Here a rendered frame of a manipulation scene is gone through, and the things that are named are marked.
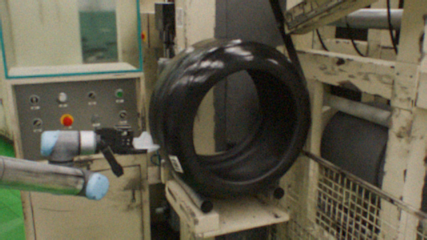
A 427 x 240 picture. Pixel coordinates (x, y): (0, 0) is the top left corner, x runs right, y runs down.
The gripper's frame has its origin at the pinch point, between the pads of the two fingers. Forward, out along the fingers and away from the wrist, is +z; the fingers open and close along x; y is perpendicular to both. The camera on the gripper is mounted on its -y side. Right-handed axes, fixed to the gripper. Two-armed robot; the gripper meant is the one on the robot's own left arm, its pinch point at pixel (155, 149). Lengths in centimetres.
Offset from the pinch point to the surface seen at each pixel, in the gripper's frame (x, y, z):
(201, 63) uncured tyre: -8.6, 30.3, 9.8
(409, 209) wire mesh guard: -50, -3, 61
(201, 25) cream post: 27, 42, 22
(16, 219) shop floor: 190, -116, -48
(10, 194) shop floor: 240, -117, -54
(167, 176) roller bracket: 24.2, -19.7, 12.7
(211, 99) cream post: 26.8, 12.6, 29.7
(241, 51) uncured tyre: -10.0, 35.1, 22.1
